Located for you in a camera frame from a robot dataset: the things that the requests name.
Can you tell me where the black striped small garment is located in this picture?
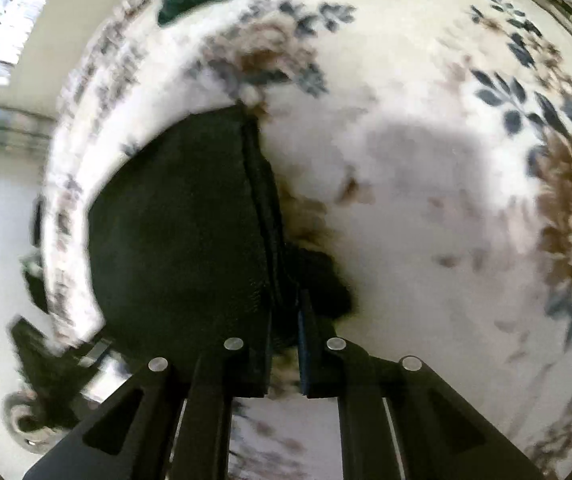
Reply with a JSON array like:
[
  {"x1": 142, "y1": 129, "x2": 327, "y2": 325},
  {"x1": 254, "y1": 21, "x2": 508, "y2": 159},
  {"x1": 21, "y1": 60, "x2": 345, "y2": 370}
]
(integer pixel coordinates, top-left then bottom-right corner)
[{"x1": 88, "y1": 106, "x2": 352, "y2": 362}]

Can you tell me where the round grey floor object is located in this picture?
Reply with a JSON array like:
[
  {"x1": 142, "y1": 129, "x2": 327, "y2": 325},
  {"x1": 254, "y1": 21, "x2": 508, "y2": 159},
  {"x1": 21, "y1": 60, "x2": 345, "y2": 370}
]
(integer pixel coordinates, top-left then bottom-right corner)
[{"x1": 2, "y1": 390, "x2": 80, "y2": 455}]

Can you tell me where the white floral fleece blanket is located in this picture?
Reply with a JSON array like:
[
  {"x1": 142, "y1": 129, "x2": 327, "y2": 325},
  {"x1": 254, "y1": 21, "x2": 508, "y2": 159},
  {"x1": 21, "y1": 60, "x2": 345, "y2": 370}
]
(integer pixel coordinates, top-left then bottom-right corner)
[{"x1": 42, "y1": 0, "x2": 572, "y2": 479}]

